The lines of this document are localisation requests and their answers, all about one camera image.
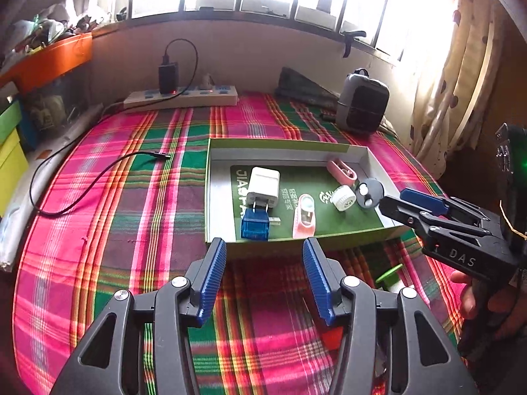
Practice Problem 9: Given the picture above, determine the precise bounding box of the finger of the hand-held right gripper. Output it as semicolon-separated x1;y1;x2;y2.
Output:
399;188;492;228
378;195;446;238

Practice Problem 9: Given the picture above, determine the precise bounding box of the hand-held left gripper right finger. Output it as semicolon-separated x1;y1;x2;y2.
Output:
302;237;480;395

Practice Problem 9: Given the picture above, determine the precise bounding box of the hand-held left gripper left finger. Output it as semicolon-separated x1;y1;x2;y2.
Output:
49;237;228;395

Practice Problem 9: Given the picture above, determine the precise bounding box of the black round lid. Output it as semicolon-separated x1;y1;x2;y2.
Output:
355;178;385;210

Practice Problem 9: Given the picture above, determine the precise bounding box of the white round cap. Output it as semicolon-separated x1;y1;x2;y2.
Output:
331;185;356;212

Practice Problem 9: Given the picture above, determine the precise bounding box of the green cardboard box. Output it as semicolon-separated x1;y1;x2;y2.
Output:
205;138;416;259

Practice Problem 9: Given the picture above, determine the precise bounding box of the pink plastic clip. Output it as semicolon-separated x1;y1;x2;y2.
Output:
327;158;358;186
291;193;317;238

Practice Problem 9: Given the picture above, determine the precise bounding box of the blue translucent usb adapter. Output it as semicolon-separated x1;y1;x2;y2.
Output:
240;209;283;241

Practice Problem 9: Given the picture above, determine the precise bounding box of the white wall charger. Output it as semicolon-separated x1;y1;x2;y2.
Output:
246;167;281;219

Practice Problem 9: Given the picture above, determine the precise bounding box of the person's right hand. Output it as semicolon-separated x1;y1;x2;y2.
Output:
451;269;495;321

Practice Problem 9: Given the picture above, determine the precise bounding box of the green and white spool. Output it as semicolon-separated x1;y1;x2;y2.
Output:
374;265;406;293

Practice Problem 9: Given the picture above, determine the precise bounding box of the plaid blanket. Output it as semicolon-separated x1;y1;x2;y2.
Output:
12;91;466;395

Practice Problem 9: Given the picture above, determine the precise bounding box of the grey portable speaker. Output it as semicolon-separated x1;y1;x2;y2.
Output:
335;68;390;134

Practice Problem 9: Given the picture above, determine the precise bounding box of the cream heart-print curtain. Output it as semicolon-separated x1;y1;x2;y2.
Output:
409;0;508;182

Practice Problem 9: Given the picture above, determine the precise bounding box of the dark folded cloth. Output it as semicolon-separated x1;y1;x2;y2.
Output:
274;67;342;110

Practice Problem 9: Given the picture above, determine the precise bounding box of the white power strip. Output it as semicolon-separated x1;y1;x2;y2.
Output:
124;84;239;112

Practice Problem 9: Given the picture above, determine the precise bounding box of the black charger brick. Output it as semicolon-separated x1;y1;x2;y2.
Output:
158;63;180;95

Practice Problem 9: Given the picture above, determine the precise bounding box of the yellow storage box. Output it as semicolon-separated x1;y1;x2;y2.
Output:
0;129;30;217

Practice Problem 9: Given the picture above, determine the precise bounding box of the green storage box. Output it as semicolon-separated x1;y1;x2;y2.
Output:
0;101;23;145

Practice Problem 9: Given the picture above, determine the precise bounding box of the orange tray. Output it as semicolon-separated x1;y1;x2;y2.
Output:
0;32;94;92

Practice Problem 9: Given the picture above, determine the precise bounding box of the pile of crumpled bags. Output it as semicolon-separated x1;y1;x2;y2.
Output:
0;3;113;56

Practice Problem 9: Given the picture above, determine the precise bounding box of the black charging cable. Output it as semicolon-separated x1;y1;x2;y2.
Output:
30;39;199;215

